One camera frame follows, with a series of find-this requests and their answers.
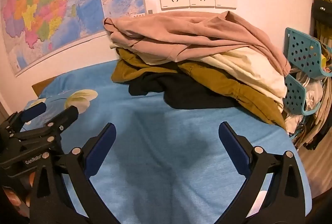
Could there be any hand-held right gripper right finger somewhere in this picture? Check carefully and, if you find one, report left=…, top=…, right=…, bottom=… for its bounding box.
left=218, top=121, right=313, bottom=224

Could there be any wooden bed frame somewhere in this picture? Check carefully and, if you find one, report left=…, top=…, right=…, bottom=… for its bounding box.
left=32, top=76, right=56, bottom=98

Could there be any beige hanging cloth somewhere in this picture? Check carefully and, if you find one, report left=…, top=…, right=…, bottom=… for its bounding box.
left=296, top=79, right=332, bottom=150

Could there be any cream garment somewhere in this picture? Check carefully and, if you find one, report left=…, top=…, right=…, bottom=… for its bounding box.
left=109, top=41, right=288, bottom=113

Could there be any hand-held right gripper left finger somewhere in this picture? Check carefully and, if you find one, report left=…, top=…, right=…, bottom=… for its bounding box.
left=28, top=122, right=117, bottom=224

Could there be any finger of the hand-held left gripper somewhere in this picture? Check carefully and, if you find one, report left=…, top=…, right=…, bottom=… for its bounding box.
left=18, top=105, right=79, bottom=147
left=5, top=103, right=48, bottom=134

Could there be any mustard garment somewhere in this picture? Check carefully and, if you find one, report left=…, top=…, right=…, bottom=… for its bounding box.
left=111, top=48, right=287, bottom=133

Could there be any pink garment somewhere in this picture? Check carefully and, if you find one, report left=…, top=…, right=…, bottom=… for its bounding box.
left=103, top=11, right=291, bottom=76

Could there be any blue flower-print bed sheet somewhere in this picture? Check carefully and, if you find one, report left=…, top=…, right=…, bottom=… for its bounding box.
left=24, top=60, right=313, bottom=224

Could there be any black strap bag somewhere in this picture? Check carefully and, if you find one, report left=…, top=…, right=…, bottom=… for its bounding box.
left=311, top=0, right=332, bottom=22

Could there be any teal perforated plastic basket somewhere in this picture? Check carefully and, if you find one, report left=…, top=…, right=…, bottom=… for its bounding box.
left=284, top=27, right=332, bottom=78
left=284, top=75, right=325, bottom=117

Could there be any person's left hand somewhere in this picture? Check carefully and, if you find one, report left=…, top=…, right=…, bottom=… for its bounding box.
left=2, top=172, right=33, bottom=218

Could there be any black garment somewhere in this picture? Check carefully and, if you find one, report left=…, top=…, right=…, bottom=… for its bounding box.
left=128, top=72, right=243, bottom=110

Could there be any colourful wall map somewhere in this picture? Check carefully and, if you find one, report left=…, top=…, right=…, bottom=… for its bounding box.
left=0, top=0, right=156, bottom=78

